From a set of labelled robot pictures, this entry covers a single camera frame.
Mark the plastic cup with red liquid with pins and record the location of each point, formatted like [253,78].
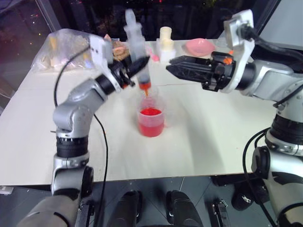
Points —
[151,123]

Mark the black metal bracket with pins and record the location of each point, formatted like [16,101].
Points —
[219,212]

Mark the pink plastic bowl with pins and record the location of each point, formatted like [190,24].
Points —
[200,46]

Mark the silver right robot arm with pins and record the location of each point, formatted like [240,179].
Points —
[272,75]

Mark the brown toy blocks pile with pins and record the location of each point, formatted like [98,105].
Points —
[119,52]

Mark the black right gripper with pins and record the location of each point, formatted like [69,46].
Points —
[220,71]

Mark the large clear plastic syringe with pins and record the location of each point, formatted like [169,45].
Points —
[136,42]

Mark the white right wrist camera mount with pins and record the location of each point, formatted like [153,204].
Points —
[239,35]

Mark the dark rounded shape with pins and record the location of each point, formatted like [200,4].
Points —
[182,210]
[127,208]

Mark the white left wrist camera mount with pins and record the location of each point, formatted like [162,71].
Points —
[100,49]

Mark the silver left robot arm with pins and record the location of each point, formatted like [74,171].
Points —
[71,118]

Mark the clear plastic bag with items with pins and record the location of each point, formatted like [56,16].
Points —
[64,42]

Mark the black wheel with white logo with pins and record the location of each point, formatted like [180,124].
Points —
[242,199]

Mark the black bar under table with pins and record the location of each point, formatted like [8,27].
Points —
[223,181]

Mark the cream white plastic bottle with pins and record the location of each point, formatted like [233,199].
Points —
[166,47]

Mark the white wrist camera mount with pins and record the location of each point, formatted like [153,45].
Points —
[239,35]
[100,49]

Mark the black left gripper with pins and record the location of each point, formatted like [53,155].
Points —
[121,71]

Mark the small pink plastic toy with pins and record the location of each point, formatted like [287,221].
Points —
[154,56]

